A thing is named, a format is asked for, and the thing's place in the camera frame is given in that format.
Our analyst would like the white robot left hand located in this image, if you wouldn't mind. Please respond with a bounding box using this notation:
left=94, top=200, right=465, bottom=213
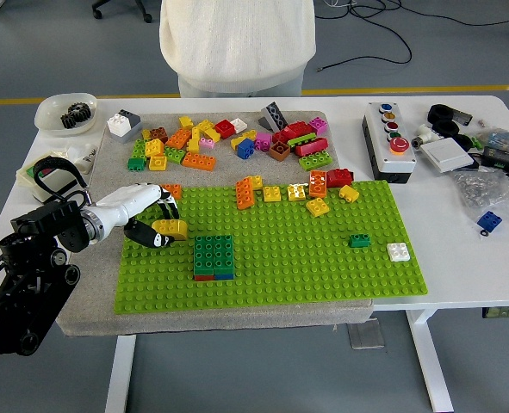
left=97, top=182, right=182, bottom=250

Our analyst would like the yellow curved brick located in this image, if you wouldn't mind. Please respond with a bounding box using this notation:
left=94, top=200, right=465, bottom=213
left=150, top=218, right=189, bottom=242

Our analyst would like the white square brick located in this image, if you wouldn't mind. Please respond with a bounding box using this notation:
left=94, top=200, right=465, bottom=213
left=106, top=111, right=131, bottom=137
left=385, top=242, right=411, bottom=262

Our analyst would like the dark green long brick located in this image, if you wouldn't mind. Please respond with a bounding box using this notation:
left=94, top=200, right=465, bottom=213
left=213, top=234, right=234, bottom=275
left=193, top=235, right=215, bottom=276

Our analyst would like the red square brick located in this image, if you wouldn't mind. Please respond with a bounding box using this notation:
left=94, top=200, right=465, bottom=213
left=214, top=119, right=237, bottom=139

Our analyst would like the brown square brick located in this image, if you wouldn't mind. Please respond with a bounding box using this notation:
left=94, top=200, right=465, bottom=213
left=269, top=140, right=291, bottom=163

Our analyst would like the green studded baseplate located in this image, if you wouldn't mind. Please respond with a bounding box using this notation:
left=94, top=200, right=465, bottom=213
left=113, top=180, right=430, bottom=315

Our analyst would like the grey patterned sloped brick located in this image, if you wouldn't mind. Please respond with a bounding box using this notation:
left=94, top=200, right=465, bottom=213
left=258, top=102, right=289, bottom=133

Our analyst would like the large red brick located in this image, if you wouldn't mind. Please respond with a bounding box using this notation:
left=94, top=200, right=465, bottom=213
left=271, top=121, right=313, bottom=145

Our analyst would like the lime flat brick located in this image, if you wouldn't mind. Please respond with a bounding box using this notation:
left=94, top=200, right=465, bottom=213
left=286, top=133, right=318, bottom=147

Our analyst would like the red long brick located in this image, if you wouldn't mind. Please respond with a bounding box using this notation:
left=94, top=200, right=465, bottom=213
left=293, top=137, right=329, bottom=158

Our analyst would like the white plastic tube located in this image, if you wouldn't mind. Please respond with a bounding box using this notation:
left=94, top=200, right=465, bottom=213
left=72, top=144, right=99, bottom=175

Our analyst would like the white bowl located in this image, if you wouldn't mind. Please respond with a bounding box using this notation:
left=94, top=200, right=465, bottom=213
left=34, top=92, right=99, bottom=138

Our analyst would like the grey-brown mat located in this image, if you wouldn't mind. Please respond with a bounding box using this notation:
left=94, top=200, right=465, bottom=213
left=55, top=110, right=376, bottom=337

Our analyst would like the white table leg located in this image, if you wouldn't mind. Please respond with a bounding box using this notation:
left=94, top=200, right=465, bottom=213
left=407, top=309, right=456, bottom=413
left=105, top=334, right=137, bottom=413

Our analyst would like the black office chair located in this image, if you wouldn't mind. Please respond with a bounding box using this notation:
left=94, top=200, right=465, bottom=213
left=90, top=0, right=154, bottom=23

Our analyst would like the person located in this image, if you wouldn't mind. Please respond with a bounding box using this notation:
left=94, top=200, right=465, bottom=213
left=158, top=0, right=318, bottom=99

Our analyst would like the grey button control box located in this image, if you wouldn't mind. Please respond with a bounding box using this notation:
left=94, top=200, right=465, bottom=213
left=361, top=102, right=418, bottom=184

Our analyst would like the white pipe fitting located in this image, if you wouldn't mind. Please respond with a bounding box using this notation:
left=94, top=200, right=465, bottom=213
left=411, top=124, right=444, bottom=150

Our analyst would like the grey black block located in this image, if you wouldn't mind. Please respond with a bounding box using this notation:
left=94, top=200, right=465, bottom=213
left=451, top=107, right=474, bottom=126

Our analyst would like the clear bag of screws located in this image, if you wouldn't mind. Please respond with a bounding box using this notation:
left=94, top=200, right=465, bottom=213
left=450, top=170, right=509, bottom=216

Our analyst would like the black power adapter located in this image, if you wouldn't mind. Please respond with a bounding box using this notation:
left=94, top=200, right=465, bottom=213
left=480, top=145, right=509, bottom=177

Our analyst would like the clear bag of parts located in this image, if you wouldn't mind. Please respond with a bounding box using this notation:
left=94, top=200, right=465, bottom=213
left=473, top=126, right=509, bottom=156

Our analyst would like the beige switch box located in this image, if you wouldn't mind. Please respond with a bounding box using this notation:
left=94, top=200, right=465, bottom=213
left=16, top=165, right=87, bottom=203

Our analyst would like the black floor cable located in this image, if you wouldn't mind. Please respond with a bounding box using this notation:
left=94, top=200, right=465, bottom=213
left=314, top=0, right=509, bottom=72

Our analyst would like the black foam ring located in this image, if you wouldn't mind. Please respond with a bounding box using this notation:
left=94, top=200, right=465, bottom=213
left=427, top=104, right=457, bottom=124
left=451, top=133, right=475, bottom=151
left=433, top=120, right=460, bottom=137

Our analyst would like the white switch plate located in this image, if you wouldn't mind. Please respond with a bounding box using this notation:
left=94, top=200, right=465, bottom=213
left=419, top=138, right=475, bottom=174

